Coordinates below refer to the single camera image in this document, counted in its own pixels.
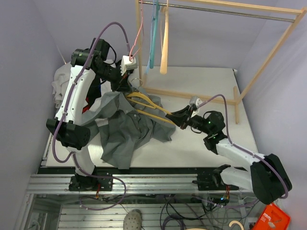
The white shirt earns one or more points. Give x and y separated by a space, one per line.
99 92

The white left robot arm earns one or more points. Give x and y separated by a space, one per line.
88 69

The teal hanger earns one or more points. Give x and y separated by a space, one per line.
155 25

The yellow hanger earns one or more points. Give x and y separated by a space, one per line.
146 103

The natural wooden hanger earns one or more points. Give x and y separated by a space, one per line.
164 57

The pink wire hanger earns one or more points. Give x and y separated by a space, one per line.
137 45

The grey shirt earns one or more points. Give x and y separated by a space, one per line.
123 128

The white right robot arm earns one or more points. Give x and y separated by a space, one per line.
263 175

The red plaid garment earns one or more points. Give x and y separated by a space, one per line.
89 103

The orange plastic case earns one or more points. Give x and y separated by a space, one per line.
272 218

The aluminium rail frame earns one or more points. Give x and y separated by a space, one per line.
157 193

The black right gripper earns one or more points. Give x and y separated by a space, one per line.
179 117

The light blue hanger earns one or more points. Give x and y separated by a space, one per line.
151 37

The grey perforated shoe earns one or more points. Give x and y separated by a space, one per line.
133 220

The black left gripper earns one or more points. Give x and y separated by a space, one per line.
122 84

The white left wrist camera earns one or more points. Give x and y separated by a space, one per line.
128 63

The beige curved hanger piece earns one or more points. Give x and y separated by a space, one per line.
236 223

